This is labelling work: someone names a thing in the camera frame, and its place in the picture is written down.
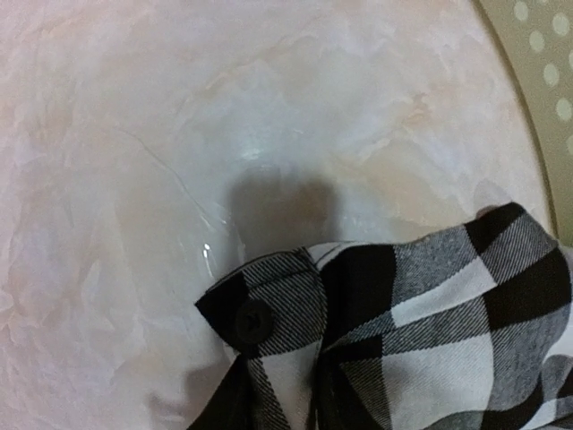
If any pale green plastic laundry basket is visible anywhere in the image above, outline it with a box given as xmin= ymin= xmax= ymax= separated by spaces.
xmin=474 ymin=0 xmax=572 ymax=246

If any black white patterned garment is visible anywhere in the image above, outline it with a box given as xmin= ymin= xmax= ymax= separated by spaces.
xmin=193 ymin=203 xmax=572 ymax=429

